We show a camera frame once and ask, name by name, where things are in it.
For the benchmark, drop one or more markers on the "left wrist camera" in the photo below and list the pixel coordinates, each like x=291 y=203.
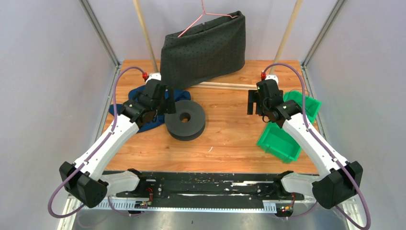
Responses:
x=151 y=76

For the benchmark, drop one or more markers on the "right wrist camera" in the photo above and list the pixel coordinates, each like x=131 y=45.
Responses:
x=264 y=76

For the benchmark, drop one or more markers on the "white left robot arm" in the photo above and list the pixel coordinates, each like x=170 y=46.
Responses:
x=84 y=178

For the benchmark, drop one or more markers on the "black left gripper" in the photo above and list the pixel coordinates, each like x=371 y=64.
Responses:
x=171 y=109

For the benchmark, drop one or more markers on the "wooden frame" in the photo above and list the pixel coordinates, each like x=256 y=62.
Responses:
x=222 y=85

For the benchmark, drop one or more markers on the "green plastic bin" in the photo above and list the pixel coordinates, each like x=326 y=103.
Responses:
x=279 y=143

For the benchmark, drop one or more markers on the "dark dotted fabric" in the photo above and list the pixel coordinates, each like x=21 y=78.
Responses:
x=206 y=51

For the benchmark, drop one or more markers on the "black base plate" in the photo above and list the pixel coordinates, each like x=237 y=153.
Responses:
x=208 y=190

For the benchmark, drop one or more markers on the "black cable spool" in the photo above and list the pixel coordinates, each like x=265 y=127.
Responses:
x=188 y=122

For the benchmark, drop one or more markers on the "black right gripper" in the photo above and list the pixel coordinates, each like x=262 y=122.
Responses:
x=253 y=97

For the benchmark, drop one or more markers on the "aluminium rail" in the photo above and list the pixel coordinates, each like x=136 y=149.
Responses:
x=207 y=212

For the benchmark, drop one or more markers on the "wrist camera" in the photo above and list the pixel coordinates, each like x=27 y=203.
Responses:
x=151 y=76
x=264 y=76

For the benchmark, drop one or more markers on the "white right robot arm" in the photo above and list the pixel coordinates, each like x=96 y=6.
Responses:
x=337 y=179

